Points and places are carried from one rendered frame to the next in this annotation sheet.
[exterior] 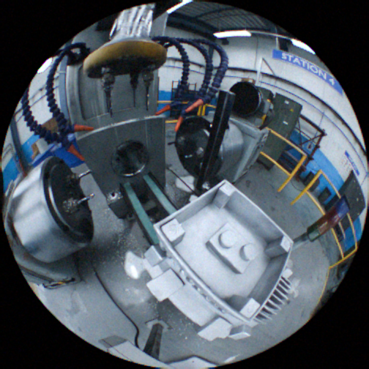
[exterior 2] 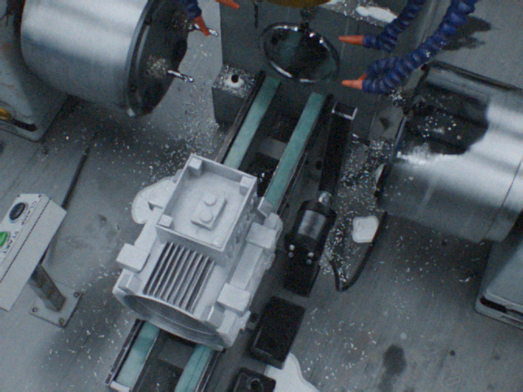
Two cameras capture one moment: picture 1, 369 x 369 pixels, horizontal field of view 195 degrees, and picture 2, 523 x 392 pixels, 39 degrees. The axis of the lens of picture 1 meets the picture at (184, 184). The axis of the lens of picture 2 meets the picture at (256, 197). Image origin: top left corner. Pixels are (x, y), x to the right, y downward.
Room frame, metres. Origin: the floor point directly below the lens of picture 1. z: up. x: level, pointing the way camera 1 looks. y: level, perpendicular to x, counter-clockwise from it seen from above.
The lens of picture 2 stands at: (-0.09, -0.48, 2.06)
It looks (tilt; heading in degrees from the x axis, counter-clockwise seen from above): 64 degrees down; 67
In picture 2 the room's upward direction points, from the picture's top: 1 degrees clockwise
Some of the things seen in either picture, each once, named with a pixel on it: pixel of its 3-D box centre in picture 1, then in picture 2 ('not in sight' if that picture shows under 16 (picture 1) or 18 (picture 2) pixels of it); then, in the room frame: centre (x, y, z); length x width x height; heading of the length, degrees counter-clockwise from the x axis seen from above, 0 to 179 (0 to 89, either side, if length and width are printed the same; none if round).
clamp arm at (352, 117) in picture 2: (212, 150); (334, 158); (0.22, -0.05, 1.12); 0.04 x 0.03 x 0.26; 45
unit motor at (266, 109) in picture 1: (251, 123); not in sight; (0.64, -0.34, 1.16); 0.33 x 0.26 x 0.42; 135
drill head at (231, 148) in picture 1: (213, 144); (475, 159); (0.45, -0.10, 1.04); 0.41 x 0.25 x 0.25; 135
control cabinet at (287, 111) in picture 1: (277, 132); not in sight; (2.54, -2.15, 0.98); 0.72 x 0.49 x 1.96; 40
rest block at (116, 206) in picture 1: (118, 203); (235, 95); (0.19, 0.26, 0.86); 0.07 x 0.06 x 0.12; 135
